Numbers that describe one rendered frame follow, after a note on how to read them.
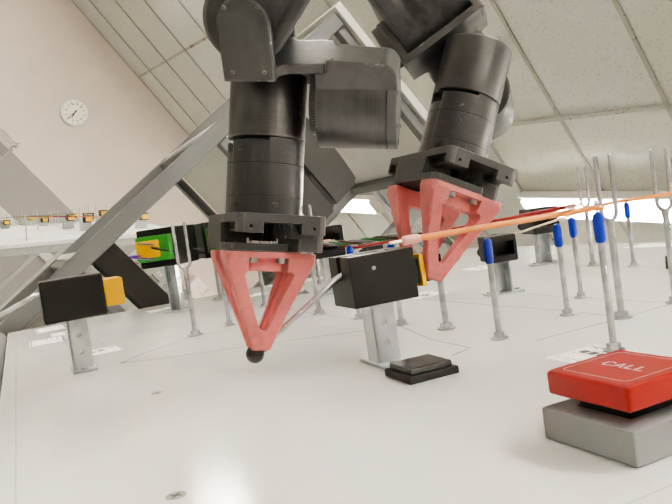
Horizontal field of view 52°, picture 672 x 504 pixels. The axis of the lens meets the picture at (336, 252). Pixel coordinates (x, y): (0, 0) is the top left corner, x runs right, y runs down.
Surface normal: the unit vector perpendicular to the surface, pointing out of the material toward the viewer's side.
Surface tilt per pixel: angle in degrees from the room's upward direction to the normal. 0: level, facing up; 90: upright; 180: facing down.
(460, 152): 92
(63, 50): 90
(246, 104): 122
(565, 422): 144
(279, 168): 92
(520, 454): 54
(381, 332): 93
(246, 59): 138
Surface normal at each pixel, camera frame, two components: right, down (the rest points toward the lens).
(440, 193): 0.28, 0.36
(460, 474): -0.14, -0.99
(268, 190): 0.19, 0.02
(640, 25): -0.64, 0.70
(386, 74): -0.14, 0.58
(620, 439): -0.90, 0.15
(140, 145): 0.50, 0.07
